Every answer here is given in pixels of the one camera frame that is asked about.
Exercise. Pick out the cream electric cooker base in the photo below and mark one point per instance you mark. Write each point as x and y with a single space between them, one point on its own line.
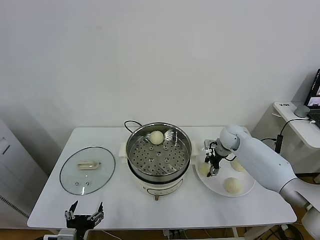
160 186

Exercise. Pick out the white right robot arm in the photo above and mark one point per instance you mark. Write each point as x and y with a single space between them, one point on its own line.
262 162

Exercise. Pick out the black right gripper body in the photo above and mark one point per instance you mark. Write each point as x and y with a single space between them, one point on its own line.
217 157

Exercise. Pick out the round glass pot lid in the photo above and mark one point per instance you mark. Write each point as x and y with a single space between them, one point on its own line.
87 180

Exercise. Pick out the white floor cabinet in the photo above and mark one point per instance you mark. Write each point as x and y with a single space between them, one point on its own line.
15 175

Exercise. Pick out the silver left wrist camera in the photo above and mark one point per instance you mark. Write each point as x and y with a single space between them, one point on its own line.
66 233

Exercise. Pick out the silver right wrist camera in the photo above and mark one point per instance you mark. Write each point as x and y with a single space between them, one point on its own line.
208 145

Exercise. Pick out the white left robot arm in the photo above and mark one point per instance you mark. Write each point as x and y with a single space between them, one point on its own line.
80 237

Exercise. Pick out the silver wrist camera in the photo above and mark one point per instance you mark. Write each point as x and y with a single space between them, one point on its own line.
208 145
66 233

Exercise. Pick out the white steamed baozi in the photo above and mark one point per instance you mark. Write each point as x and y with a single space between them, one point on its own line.
203 170
157 137
233 186
237 166

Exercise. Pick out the black laptop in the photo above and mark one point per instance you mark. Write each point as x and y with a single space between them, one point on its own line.
315 100

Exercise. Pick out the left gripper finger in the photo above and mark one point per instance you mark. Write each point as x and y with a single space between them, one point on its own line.
70 213
98 214

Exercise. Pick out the stainless steel steamer basket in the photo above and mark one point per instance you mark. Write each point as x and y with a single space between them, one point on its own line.
160 162

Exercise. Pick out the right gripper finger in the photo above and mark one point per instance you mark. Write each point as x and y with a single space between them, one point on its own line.
214 172
208 159

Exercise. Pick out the white round plate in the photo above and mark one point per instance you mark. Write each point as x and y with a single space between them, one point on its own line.
215 185

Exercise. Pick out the white side desk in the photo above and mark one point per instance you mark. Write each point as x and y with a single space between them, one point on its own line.
300 130

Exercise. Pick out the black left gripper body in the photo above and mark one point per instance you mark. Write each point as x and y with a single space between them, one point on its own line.
81 221

